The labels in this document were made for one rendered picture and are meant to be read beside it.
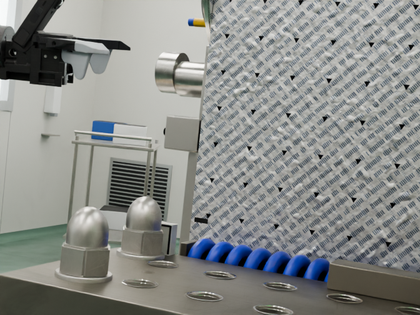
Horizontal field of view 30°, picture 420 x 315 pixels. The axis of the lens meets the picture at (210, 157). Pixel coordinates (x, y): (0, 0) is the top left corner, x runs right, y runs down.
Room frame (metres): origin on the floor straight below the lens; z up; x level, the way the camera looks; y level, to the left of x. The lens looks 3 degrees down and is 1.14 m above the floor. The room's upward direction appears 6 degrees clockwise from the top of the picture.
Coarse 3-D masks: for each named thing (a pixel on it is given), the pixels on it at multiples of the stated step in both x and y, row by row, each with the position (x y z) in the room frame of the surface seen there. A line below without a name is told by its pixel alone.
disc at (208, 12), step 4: (204, 0) 0.64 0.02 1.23; (208, 0) 0.64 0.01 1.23; (212, 0) 0.64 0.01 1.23; (204, 4) 0.64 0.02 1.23; (208, 4) 0.64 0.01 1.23; (212, 4) 0.64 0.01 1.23; (204, 8) 0.64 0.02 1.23; (208, 8) 0.64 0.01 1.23; (212, 8) 0.64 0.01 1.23; (204, 12) 0.64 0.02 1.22; (208, 12) 0.64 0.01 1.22; (204, 16) 0.64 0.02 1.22; (208, 16) 0.64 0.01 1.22; (208, 20) 0.64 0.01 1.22; (208, 24) 0.64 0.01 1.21; (208, 28) 0.64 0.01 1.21; (208, 32) 0.65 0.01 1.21; (208, 36) 0.65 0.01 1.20; (208, 40) 0.65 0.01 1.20
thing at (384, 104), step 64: (256, 64) 0.63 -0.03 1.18; (320, 64) 0.61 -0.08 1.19; (384, 64) 0.59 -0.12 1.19; (256, 128) 0.62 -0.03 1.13; (320, 128) 0.60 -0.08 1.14; (384, 128) 0.59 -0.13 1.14; (256, 192) 0.62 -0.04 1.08; (320, 192) 0.60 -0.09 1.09; (384, 192) 0.58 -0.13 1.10; (320, 256) 0.60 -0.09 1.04; (384, 256) 0.58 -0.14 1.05
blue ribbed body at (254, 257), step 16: (208, 240) 0.62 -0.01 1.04; (192, 256) 0.60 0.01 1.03; (208, 256) 0.60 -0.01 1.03; (224, 256) 0.61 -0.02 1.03; (240, 256) 0.59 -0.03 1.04; (256, 256) 0.59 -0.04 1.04; (272, 256) 0.58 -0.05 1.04; (288, 256) 0.59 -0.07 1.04; (304, 256) 0.59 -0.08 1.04; (288, 272) 0.57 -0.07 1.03; (304, 272) 0.58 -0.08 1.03; (320, 272) 0.57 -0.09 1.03
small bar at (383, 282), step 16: (336, 272) 0.53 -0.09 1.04; (352, 272) 0.53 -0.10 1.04; (368, 272) 0.52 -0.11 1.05; (384, 272) 0.52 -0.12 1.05; (400, 272) 0.53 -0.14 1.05; (416, 272) 0.53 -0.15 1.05; (336, 288) 0.53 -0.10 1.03; (352, 288) 0.53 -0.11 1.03; (368, 288) 0.52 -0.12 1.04; (384, 288) 0.52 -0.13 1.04; (400, 288) 0.52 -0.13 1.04; (416, 288) 0.51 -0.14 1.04; (416, 304) 0.51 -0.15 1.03
